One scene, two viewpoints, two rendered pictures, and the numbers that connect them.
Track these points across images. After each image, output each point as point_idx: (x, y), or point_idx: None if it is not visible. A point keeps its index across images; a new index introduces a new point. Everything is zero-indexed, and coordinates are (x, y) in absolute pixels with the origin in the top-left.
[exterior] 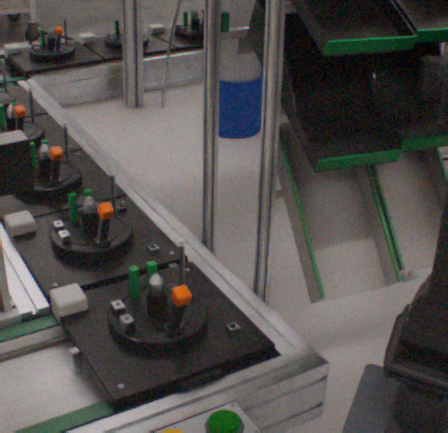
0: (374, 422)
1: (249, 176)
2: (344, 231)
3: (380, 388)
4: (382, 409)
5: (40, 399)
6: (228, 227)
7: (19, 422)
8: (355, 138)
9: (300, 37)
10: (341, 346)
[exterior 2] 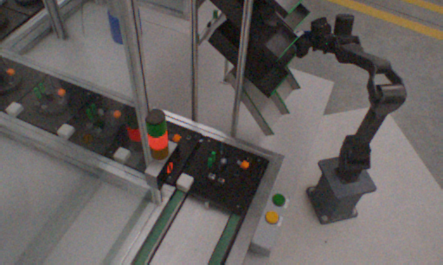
0: (337, 182)
1: (162, 65)
2: (263, 102)
3: (329, 168)
4: (336, 176)
5: (204, 225)
6: (179, 99)
7: (207, 239)
8: (270, 74)
9: (224, 30)
10: (264, 138)
